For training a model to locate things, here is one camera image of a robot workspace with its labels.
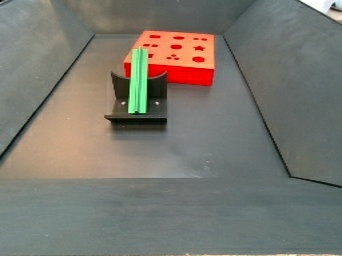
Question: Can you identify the green star-profile bar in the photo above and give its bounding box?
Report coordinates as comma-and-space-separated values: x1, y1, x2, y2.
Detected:
129, 47, 149, 114

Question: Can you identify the black curved fixture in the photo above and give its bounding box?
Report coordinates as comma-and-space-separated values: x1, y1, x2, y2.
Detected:
105, 73, 167, 124

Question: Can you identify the red shape-sorting block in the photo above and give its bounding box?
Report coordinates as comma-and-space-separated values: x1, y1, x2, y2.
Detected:
133, 30, 215, 86

